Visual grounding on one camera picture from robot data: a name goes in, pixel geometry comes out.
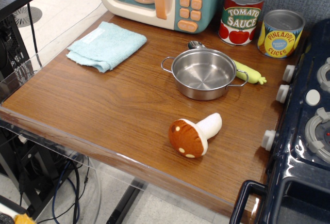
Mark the silver metal pot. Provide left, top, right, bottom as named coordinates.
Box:
left=161, top=49, right=249, bottom=101

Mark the toy microwave oven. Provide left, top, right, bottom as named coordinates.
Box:
left=96, top=0, right=227, bottom=34

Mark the tomato sauce can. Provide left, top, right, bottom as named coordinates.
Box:
left=219, top=0, right=265, bottom=45

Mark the light blue folded cloth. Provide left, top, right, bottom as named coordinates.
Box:
left=67, top=22, right=147, bottom=73

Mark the pineapple slices can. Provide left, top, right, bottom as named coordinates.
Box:
left=257, top=9, right=305, bottom=58

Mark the plush brown mushroom toy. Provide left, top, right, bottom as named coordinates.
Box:
left=168, top=113, right=222, bottom=158

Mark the dark blue toy stove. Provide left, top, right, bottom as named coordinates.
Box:
left=230, top=19, right=329, bottom=223

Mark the black table leg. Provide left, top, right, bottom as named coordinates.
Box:
left=106, top=186, right=141, bottom=224

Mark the yellow object bottom left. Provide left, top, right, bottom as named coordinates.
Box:
left=13, top=214, right=36, bottom=224

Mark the spoon with green handle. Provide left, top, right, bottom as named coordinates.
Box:
left=188, top=41, right=267, bottom=85

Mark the black cable under table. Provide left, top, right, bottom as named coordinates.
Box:
left=38, top=156, right=91, bottom=224

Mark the blue cable under table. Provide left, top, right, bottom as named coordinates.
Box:
left=51, top=161, right=80, bottom=224

